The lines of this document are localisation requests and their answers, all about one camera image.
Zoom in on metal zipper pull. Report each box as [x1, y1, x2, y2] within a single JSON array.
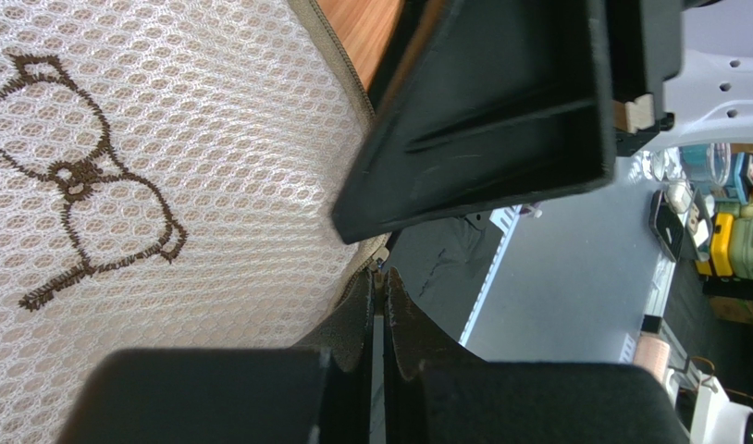
[[368, 246, 389, 316]]

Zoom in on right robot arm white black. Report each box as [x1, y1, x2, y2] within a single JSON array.
[[331, 1, 753, 243]]

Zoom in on aluminium frame rail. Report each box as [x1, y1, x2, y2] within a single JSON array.
[[458, 203, 543, 348]]

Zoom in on black smartphone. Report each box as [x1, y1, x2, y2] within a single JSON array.
[[648, 190, 685, 263]]

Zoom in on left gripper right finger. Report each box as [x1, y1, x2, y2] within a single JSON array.
[[384, 269, 687, 443]]

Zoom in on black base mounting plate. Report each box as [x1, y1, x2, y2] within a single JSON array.
[[385, 212, 503, 339]]

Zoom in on teal container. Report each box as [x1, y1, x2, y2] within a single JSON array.
[[680, 143, 732, 186]]

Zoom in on yellow storage box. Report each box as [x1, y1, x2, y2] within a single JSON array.
[[695, 213, 734, 278]]

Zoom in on round white bag lid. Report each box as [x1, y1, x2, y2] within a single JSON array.
[[0, 1, 387, 443]]

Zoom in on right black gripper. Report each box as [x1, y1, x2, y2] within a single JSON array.
[[331, 1, 685, 244]]

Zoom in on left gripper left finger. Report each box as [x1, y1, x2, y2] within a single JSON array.
[[58, 270, 374, 443]]

